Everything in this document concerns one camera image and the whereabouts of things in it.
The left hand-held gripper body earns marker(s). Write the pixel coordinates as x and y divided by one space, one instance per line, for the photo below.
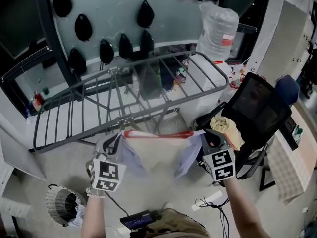
107 172

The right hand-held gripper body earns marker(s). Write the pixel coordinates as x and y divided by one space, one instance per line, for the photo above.
220 165

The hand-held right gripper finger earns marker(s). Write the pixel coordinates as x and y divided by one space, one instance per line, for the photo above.
206 145
224 141

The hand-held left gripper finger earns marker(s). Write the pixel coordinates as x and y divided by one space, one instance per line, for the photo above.
100 146
119 152

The grey metal drying rack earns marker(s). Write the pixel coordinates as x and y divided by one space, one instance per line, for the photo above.
125 120

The white and blue garment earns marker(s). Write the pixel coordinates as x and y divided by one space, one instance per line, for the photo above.
153 147

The person's right forearm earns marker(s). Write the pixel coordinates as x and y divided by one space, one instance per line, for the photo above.
239 207

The person's left forearm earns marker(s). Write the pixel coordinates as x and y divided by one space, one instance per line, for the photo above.
92 217

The yellow cloth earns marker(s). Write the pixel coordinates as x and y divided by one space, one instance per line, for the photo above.
227 129

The black office chair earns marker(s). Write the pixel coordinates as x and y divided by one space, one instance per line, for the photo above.
257 100

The grey woven laundry basket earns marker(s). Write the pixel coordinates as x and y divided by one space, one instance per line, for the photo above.
57 204

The white textured panel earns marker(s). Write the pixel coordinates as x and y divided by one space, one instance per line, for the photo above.
287 170

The person's khaki trousers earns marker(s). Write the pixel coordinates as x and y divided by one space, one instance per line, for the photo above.
178 224

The green cup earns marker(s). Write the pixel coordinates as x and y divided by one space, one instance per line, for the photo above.
46 91

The blue cap plastic bottle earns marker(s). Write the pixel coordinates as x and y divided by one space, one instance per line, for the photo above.
29 111

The red drink bottle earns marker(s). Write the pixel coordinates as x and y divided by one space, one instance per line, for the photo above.
37 98

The blue padded chair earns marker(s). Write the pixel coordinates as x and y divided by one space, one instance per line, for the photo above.
287 88

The black bag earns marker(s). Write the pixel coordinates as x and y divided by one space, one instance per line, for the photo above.
48 62

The large clear water jug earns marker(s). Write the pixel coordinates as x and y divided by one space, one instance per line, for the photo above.
218 31

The group of black caps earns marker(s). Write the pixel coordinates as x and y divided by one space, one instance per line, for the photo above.
83 27

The black window frame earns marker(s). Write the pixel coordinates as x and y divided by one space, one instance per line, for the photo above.
49 33

